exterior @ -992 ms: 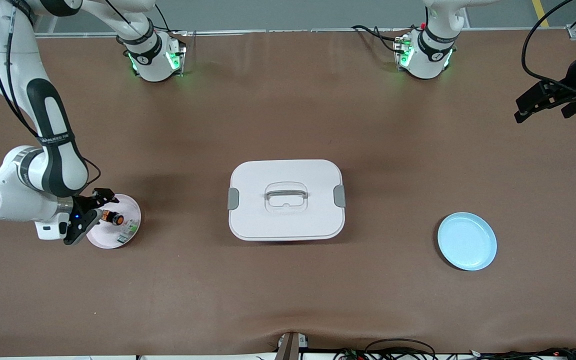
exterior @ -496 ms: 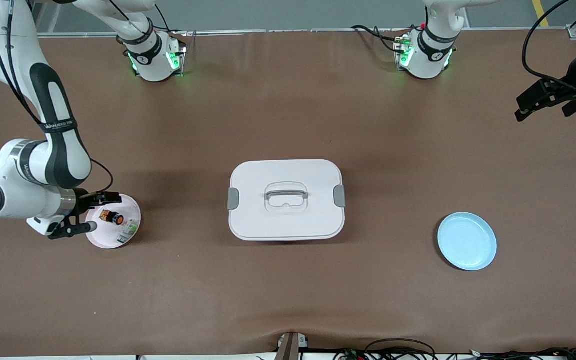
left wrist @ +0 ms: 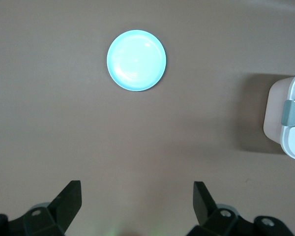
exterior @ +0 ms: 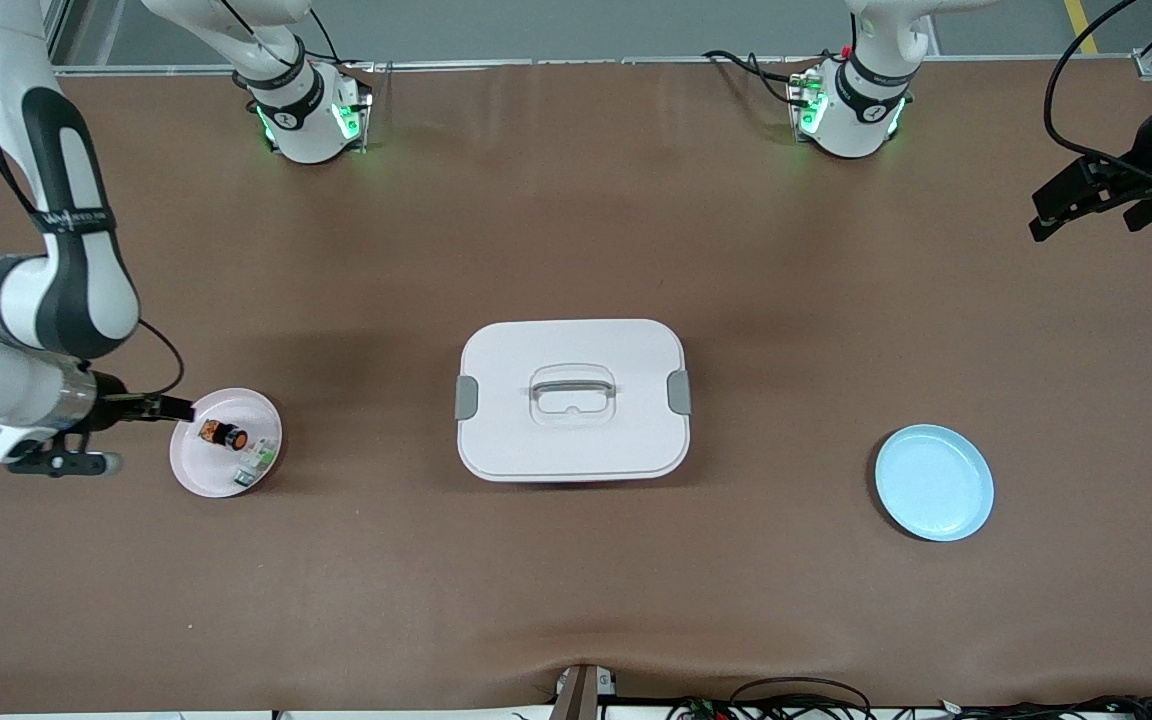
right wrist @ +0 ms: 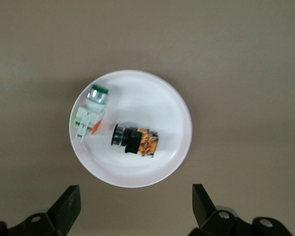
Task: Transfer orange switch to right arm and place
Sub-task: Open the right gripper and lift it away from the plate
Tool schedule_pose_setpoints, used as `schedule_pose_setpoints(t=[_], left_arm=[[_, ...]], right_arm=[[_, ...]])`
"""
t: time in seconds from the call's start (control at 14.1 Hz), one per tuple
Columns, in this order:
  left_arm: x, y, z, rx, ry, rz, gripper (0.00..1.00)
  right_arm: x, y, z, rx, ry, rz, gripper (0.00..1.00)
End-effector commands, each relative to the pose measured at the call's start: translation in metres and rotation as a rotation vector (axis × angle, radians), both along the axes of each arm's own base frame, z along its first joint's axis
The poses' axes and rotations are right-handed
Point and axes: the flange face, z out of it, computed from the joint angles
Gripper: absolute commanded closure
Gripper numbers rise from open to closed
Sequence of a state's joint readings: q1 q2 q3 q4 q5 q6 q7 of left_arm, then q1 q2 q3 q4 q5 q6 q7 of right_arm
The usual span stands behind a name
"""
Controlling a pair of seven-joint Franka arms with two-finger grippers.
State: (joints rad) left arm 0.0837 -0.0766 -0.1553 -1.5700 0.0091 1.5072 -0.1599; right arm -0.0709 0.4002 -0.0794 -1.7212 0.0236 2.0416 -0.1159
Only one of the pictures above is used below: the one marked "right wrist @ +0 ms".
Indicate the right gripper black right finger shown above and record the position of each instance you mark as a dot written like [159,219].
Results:
[204,209]

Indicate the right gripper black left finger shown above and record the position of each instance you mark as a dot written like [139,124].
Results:
[64,206]

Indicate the orange push-button switch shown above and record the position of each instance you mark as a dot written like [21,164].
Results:
[135,141]

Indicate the pink round plate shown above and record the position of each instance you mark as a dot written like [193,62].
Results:
[142,105]

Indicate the brown table cover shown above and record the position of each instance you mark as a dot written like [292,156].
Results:
[236,73]

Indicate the green push-button switch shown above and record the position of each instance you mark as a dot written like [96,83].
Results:
[91,115]

